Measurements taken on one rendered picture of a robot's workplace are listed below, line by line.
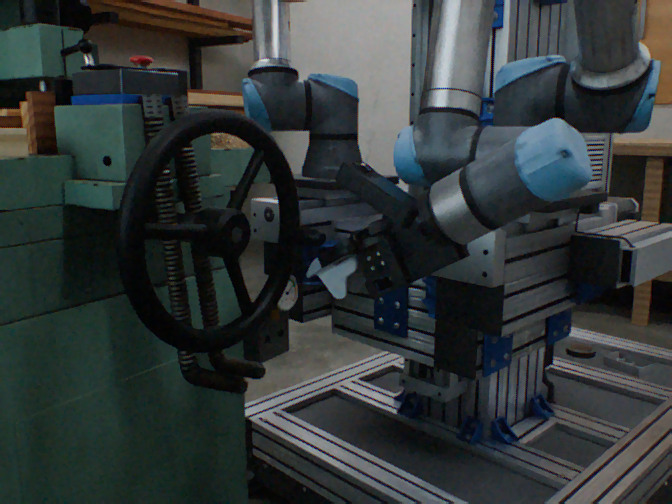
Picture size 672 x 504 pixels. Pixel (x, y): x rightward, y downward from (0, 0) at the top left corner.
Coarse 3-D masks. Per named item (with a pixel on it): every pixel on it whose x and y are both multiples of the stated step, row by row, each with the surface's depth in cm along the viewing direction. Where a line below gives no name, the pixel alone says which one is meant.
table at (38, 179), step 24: (0, 168) 70; (24, 168) 73; (48, 168) 75; (72, 168) 78; (216, 168) 98; (240, 168) 102; (264, 168) 107; (0, 192) 71; (24, 192) 73; (48, 192) 75; (72, 192) 76; (96, 192) 73; (120, 192) 72; (216, 192) 85
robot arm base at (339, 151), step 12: (312, 144) 145; (324, 144) 143; (336, 144) 143; (348, 144) 144; (312, 156) 144; (324, 156) 143; (336, 156) 143; (348, 156) 143; (360, 156) 146; (312, 168) 144; (324, 168) 142; (336, 168) 142
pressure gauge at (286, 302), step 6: (288, 282) 106; (288, 288) 106; (294, 288) 107; (288, 294) 106; (294, 294) 107; (282, 300) 105; (288, 300) 106; (294, 300) 108; (276, 306) 104; (282, 306) 105; (288, 306) 106; (276, 312) 107; (276, 318) 107
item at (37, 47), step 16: (0, 32) 89; (16, 32) 87; (32, 32) 84; (48, 32) 85; (64, 32) 87; (80, 32) 89; (0, 48) 89; (16, 48) 87; (32, 48) 85; (48, 48) 85; (0, 64) 90; (16, 64) 88; (32, 64) 86; (48, 64) 85; (64, 64) 87; (80, 64) 89; (0, 80) 91; (16, 80) 91; (32, 80) 91; (48, 80) 90
